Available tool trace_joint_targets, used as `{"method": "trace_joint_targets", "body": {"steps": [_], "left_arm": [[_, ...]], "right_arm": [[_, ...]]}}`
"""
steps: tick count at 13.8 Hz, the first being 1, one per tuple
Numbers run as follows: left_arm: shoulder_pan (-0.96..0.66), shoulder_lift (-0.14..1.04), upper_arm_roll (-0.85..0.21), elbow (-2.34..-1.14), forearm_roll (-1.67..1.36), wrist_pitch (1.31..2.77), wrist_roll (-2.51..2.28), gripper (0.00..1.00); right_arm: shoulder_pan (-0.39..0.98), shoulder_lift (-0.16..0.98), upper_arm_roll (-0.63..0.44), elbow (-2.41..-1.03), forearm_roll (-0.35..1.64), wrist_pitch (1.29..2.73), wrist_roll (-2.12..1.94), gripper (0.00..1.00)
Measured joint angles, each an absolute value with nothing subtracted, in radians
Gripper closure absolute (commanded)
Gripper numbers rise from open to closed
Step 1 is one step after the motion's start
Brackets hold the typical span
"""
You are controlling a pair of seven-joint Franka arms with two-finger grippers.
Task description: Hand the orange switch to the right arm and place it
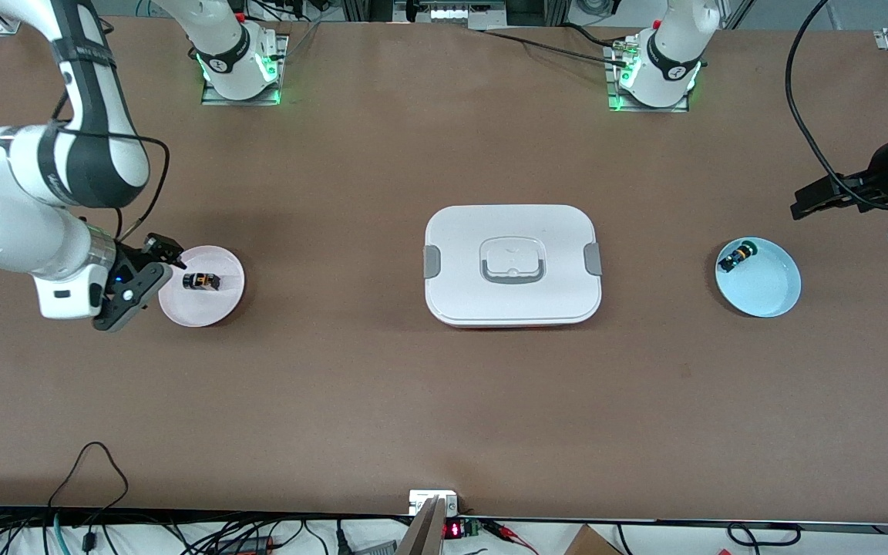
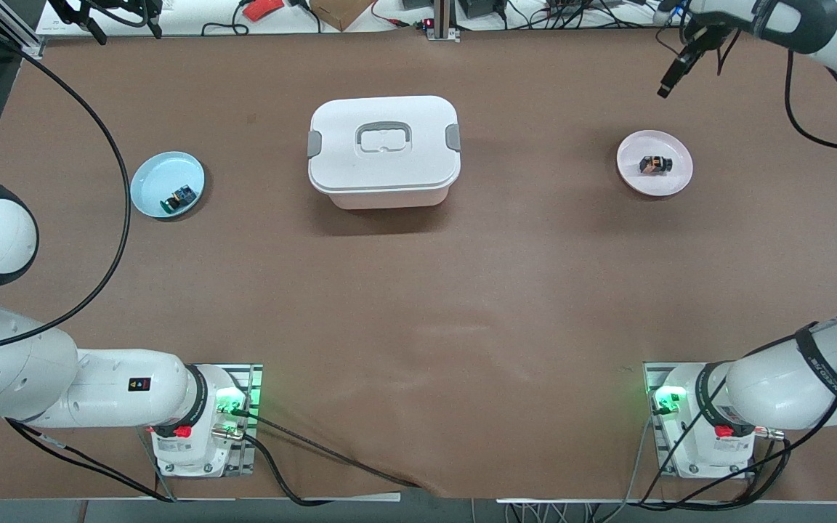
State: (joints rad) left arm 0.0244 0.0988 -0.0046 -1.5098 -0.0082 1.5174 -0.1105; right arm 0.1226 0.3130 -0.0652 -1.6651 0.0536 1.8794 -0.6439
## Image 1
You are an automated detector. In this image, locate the pink round plate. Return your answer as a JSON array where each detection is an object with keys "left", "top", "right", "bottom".
[{"left": 158, "top": 245, "right": 246, "bottom": 328}]

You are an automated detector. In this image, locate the black green-capped small part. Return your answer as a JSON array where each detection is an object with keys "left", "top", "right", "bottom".
[{"left": 725, "top": 240, "right": 758, "bottom": 273}]

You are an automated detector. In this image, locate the light blue round plate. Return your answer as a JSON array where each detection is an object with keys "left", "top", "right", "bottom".
[{"left": 715, "top": 237, "right": 802, "bottom": 318}]

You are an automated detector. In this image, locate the black power adapter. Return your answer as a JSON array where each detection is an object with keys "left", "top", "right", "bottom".
[{"left": 216, "top": 536, "right": 277, "bottom": 555}]

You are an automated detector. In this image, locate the aluminium profile bar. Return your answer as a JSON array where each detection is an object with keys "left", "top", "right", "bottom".
[{"left": 395, "top": 496, "right": 449, "bottom": 555}]

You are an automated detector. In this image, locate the brown cardboard box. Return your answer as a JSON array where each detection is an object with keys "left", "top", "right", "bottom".
[{"left": 563, "top": 524, "right": 624, "bottom": 555}]

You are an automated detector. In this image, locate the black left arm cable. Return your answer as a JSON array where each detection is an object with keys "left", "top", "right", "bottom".
[{"left": 785, "top": 0, "right": 888, "bottom": 212}]

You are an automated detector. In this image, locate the thin black looped cable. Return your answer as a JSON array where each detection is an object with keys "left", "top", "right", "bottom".
[{"left": 46, "top": 441, "right": 131, "bottom": 516}]

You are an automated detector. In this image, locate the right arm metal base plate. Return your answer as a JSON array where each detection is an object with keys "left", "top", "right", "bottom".
[{"left": 200, "top": 34, "right": 291, "bottom": 107}]

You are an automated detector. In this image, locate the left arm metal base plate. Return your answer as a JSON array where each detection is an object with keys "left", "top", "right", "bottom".
[{"left": 604, "top": 42, "right": 691, "bottom": 113}]

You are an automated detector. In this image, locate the white lunch box grey handle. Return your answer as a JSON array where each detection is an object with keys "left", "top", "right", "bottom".
[{"left": 423, "top": 204, "right": 603, "bottom": 328}]

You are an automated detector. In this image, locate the black cable to base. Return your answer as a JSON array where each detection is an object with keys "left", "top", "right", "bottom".
[{"left": 481, "top": 23, "right": 631, "bottom": 67}]

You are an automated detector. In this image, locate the black coiled cable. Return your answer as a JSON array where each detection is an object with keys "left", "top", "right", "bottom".
[{"left": 727, "top": 522, "right": 804, "bottom": 549}]

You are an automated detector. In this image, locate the white mounting bracket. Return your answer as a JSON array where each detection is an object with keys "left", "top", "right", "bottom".
[{"left": 408, "top": 489, "right": 461, "bottom": 518}]

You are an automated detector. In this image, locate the aluminium back frame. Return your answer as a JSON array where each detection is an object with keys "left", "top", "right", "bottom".
[{"left": 340, "top": 0, "right": 573, "bottom": 32}]

